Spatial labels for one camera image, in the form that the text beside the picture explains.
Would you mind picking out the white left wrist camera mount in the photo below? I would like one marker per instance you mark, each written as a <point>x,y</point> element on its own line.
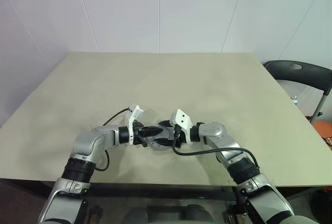
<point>135,112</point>

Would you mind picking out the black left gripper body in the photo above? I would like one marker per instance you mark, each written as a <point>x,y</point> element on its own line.
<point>138,132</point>

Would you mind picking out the dark grey rounded shape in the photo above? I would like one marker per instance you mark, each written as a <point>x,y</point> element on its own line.
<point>197,215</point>

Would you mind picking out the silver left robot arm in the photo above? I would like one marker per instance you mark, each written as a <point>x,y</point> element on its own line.
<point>85,141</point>

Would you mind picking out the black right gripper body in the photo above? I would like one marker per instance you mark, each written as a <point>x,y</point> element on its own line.
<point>182,141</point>

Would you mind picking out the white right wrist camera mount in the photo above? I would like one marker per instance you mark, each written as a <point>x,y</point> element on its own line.
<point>181,117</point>

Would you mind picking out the black metal table frame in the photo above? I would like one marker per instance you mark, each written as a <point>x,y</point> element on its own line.
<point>155,190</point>

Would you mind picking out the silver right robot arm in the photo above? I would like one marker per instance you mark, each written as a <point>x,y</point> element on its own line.
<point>220,133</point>

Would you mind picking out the blue white plastic bottle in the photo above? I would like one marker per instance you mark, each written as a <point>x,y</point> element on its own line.
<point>294,100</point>

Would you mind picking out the grey ribbed motor housing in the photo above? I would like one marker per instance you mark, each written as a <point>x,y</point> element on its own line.
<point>159,149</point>

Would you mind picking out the black folding chair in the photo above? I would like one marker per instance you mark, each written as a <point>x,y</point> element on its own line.
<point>298,76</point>

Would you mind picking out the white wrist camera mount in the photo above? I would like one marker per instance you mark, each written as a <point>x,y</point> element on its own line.
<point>135,112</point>
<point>181,117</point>

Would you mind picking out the bronze round motor part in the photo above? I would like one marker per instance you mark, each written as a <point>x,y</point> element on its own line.
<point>329,141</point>

